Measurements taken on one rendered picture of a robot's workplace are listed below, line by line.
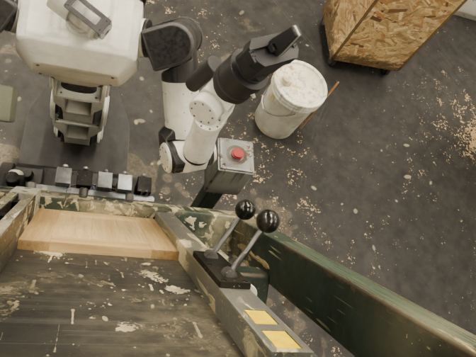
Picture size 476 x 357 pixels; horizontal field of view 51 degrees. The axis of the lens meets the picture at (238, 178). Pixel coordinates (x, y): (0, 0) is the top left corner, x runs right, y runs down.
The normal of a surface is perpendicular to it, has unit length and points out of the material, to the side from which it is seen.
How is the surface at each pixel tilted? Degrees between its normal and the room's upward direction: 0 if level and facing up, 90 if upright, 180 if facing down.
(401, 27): 90
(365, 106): 0
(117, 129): 0
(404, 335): 90
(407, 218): 0
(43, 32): 23
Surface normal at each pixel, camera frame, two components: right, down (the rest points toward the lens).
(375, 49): 0.06, 0.90
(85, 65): 0.15, 0.67
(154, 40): -0.08, 0.39
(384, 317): -0.95, -0.11
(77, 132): 0.29, 0.00
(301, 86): 0.32, -0.43
